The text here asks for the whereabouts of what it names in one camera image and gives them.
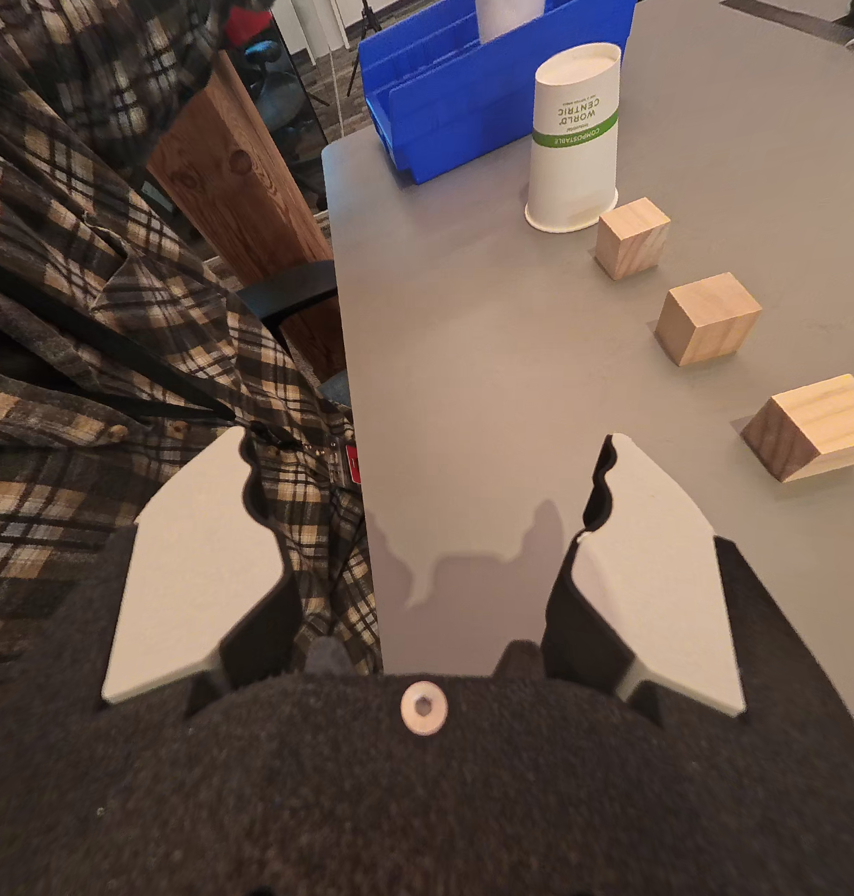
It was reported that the black chair armrest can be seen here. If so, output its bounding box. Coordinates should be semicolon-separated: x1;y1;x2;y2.
241;259;338;319

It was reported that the red id badge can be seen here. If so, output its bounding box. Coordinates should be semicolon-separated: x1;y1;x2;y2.
329;441;364;487

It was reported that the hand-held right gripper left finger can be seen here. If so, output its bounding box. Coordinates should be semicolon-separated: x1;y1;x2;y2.
101;427;305;704

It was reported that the red fire extinguisher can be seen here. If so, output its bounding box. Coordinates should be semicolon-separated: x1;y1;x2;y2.
224;0;277;46

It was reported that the white paper cup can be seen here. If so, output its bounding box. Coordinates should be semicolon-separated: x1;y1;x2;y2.
476;0;546;43

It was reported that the blue plastic bin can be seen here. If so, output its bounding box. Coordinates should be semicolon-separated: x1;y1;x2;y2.
357;0;638;186

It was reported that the person's plaid shirt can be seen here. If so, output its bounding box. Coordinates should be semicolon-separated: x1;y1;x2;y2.
0;0;382;701

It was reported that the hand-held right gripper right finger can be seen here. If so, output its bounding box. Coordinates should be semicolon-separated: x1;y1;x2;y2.
540;433;746;718

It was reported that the white cup green band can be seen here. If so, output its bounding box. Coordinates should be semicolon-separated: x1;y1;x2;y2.
525;42;623;233

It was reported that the wooden cube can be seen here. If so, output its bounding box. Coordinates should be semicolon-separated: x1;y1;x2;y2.
595;197;672;281
741;374;854;484
654;273;763;367

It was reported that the black shoulder strap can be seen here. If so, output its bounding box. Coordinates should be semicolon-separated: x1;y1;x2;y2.
0;259;235;421

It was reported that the black table cable tray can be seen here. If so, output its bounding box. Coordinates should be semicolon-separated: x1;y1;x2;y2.
721;0;854;43

